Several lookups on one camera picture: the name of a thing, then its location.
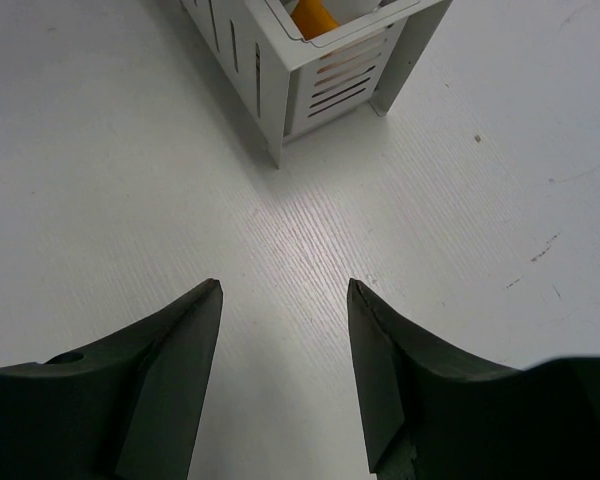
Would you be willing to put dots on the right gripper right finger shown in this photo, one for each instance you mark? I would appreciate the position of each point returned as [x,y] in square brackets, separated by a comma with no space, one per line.
[430,410]

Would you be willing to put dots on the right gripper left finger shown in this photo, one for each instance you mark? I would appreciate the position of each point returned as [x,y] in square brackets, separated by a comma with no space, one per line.
[127,406]

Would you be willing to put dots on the orange cream tube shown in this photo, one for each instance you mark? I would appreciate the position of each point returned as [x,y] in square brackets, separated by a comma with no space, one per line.
[312,19]

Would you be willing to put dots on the white organizer box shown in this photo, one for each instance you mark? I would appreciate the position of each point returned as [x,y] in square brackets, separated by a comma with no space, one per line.
[292,85]

